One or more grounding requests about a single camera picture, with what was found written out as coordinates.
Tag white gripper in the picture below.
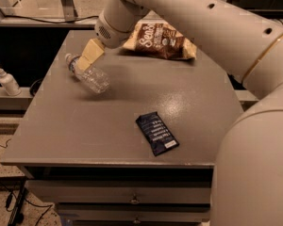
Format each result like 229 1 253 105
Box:
77 13 130 72

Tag clear plastic water bottle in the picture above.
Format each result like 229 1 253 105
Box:
65 54 109 94

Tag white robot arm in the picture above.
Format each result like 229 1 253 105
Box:
95 0 283 226

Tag white pump dispenser bottle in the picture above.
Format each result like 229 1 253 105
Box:
0 67 21 96

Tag brown yellow chip bag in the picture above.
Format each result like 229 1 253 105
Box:
123 22 197 60

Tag dark blue snack wrapper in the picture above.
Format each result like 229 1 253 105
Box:
136 112 180 156

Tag grey drawer cabinet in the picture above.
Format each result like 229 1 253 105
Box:
0 29 245 226

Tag metal frame post left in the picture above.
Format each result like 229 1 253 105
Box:
60 0 77 23

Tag black cable on ledge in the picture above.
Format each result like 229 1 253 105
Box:
0 9 100 24

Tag black floor cables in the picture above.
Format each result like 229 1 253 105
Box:
0 130 55 226

